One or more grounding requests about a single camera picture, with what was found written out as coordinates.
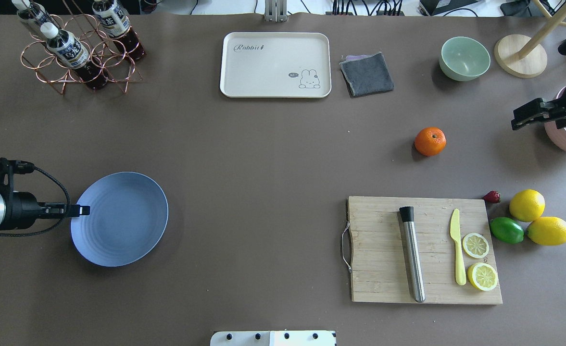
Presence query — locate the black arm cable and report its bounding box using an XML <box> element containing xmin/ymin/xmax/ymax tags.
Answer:
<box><xmin>0</xmin><ymin>166</ymin><xmax>72</xmax><ymax>238</ymax></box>

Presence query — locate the tea bottle front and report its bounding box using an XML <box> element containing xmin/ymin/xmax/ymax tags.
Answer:
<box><xmin>40</xmin><ymin>23</ymin><xmax>108</xmax><ymax>90</ymax></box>

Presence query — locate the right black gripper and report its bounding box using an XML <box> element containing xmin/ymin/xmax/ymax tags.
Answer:
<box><xmin>511</xmin><ymin>96</ymin><xmax>566</xmax><ymax>131</ymax></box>

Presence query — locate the wooden cutting board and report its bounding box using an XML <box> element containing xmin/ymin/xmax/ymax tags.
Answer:
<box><xmin>347</xmin><ymin>196</ymin><xmax>503</xmax><ymax>305</ymax></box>

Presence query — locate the cream rabbit tray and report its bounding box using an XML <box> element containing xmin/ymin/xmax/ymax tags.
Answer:
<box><xmin>219</xmin><ymin>32</ymin><xmax>332</xmax><ymax>98</ymax></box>

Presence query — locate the tea bottle back right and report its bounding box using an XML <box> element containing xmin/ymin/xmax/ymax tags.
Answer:
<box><xmin>91</xmin><ymin>0</ymin><xmax>146</xmax><ymax>62</ymax></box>

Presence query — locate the upper lemon slice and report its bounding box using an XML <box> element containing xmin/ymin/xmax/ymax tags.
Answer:
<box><xmin>462</xmin><ymin>233</ymin><xmax>490</xmax><ymax>259</ymax></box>

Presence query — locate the upper whole lemon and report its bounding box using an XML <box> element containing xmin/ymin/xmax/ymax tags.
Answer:
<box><xmin>509</xmin><ymin>190</ymin><xmax>546</xmax><ymax>222</ymax></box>

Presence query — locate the small red strawberry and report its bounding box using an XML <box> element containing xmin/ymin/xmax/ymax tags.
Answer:
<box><xmin>482</xmin><ymin>190</ymin><xmax>501</xmax><ymax>204</ymax></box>

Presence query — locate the wooden stand with round base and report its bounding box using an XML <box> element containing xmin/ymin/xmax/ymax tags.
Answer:
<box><xmin>493</xmin><ymin>0</ymin><xmax>566</xmax><ymax>78</ymax></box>

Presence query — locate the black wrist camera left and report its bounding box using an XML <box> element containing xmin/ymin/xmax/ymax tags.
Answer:
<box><xmin>0</xmin><ymin>158</ymin><xmax>35</xmax><ymax>193</ymax></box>

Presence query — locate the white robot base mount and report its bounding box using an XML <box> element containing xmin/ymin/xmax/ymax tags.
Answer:
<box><xmin>210</xmin><ymin>330</ymin><xmax>337</xmax><ymax>346</ymax></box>

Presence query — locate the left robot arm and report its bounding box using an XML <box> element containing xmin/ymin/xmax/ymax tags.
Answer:
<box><xmin>0</xmin><ymin>191</ymin><xmax>91</xmax><ymax>231</ymax></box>

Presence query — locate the whole lemon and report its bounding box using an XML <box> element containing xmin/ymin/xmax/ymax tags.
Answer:
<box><xmin>527</xmin><ymin>217</ymin><xmax>566</xmax><ymax>246</ymax></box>
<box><xmin>509</xmin><ymin>190</ymin><xmax>546</xmax><ymax>222</ymax></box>

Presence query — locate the blue round plate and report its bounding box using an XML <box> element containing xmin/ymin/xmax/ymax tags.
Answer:
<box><xmin>70</xmin><ymin>172</ymin><xmax>169</xmax><ymax>267</ymax></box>

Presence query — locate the lower lemon slice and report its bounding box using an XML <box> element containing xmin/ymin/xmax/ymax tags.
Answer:
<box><xmin>467</xmin><ymin>262</ymin><xmax>499</xmax><ymax>291</ymax></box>

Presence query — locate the copper wire bottle rack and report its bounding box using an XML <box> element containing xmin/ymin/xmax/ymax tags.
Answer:
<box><xmin>13</xmin><ymin>0</ymin><xmax>146</xmax><ymax>95</ymax></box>

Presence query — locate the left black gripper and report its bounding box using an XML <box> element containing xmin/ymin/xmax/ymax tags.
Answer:
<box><xmin>4</xmin><ymin>191</ymin><xmax>91</xmax><ymax>231</ymax></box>

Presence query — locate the yellow plastic knife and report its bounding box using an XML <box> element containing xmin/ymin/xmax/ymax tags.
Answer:
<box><xmin>450</xmin><ymin>209</ymin><xmax>467</xmax><ymax>285</ymax></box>

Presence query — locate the green bowl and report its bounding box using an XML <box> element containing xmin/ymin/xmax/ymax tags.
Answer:
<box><xmin>439</xmin><ymin>37</ymin><xmax>491</xmax><ymax>82</ymax></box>

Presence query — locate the orange fruit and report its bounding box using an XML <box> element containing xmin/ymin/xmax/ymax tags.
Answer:
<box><xmin>413</xmin><ymin>127</ymin><xmax>446</xmax><ymax>156</ymax></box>

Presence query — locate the steel muddler black cap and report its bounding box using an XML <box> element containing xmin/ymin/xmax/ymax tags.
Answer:
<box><xmin>399</xmin><ymin>206</ymin><xmax>426</xmax><ymax>304</ymax></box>

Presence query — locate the lemon slice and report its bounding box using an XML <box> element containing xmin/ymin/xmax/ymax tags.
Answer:
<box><xmin>467</xmin><ymin>262</ymin><xmax>499</xmax><ymax>291</ymax></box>
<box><xmin>462</xmin><ymin>233</ymin><xmax>490</xmax><ymax>259</ymax></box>

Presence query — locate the tea bottle back left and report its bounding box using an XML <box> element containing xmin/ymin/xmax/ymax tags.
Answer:
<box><xmin>12</xmin><ymin>0</ymin><xmax>57</xmax><ymax>37</ymax></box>

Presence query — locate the tea bottle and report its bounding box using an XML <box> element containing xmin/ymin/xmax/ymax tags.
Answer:
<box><xmin>40</xmin><ymin>23</ymin><xmax>108</xmax><ymax>90</ymax></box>
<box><xmin>12</xmin><ymin>0</ymin><xmax>57</xmax><ymax>37</ymax></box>
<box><xmin>91</xmin><ymin>0</ymin><xmax>146</xmax><ymax>62</ymax></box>

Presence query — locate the green lime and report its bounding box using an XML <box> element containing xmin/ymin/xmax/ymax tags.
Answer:
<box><xmin>490</xmin><ymin>217</ymin><xmax>525</xmax><ymax>245</ymax></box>

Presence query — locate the lower whole lemon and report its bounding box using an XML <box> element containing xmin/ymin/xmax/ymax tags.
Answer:
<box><xmin>527</xmin><ymin>217</ymin><xmax>566</xmax><ymax>246</ymax></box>

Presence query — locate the grey folded cloth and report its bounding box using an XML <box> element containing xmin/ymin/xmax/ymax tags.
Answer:
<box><xmin>340</xmin><ymin>52</ymin><xmax>394</xmax><ymax>97</ymax></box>

